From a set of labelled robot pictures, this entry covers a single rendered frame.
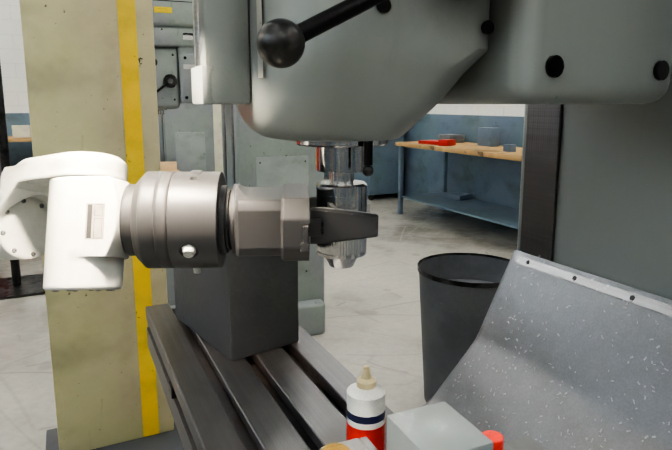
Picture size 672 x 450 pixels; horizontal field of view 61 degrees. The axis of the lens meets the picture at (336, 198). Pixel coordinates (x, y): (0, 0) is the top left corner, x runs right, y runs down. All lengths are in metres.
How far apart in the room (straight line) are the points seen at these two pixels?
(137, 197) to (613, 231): 0.55
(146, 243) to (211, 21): 0.19
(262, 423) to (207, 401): 0.09
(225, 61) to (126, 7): 1.76
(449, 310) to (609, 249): 1.69
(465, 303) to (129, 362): 1.34
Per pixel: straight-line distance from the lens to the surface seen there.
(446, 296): 2.41
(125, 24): 2.21
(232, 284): 0.84
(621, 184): 0.76
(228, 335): 0.87
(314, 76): 0.42
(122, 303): 2.31
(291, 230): 0.47
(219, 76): 0.46
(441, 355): 2.54
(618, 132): 0.76
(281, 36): 0.35
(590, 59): 0.53
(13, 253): 0.61
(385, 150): 7.88
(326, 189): 0.50
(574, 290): 0.80
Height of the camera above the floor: 1.34
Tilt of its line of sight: 10 degrees down
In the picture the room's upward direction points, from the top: straight up
